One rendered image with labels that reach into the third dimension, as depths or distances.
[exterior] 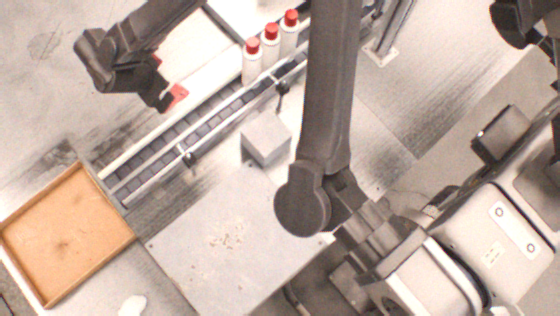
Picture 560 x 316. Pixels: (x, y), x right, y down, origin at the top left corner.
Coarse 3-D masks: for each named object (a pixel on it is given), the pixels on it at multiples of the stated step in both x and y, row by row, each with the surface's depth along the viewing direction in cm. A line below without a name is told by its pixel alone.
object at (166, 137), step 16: (304, 32) 138; (288, 64) 134; (240, 80) 131; (224, 96) 129; (240, 96) 129; (256, 96) 132; (192, 112) 127; (208, 112) 127; (224, 112) 128; (176, 128) 125; (208, 128) 126; (160, 144) 124; (192, 144) 124; (128, 160) 122; (144, 160) 122; (160, 160) 122; (112, 176) 120; (144, 176) 120; (128, 192) 119
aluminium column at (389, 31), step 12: (396, 0) 118; (408, 0) 114; (396, 12) 123; (408, 12) 122; (384, 24) 129; (396, 24) 125; (384, 36) 134; (396, 36) 134; (372, 48) 142; (384, 48) 137
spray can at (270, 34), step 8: (272, 24) 114; (264, 32) 116; (272, 32) 113; (264, 40) 117; (272, 40) 116; (264, 48) 119; (272, 48) 118; (264, 56) 123; (272, 56) 122; (264, 64) 126; (272, 64) 126
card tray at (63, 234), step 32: (64, 192) 122; (96, 192) 123; (0, 224) 115; (32, 224) 119; (64, 224) 119; (96, 224) 120; (32, 256) 116; (64, 256) 117; (96, 256) 117; (32, 288) 112; (64, 288) 114
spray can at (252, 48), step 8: (248, 40) 112; (256, 40) 112; (248, 48) 112; (256, 48) 112; (248, 56) 115; (256, 56) 115; (248, 64) 117; (256, 64) 118; (248, 72) 121; (256, 72) 122; (248, 80) 125
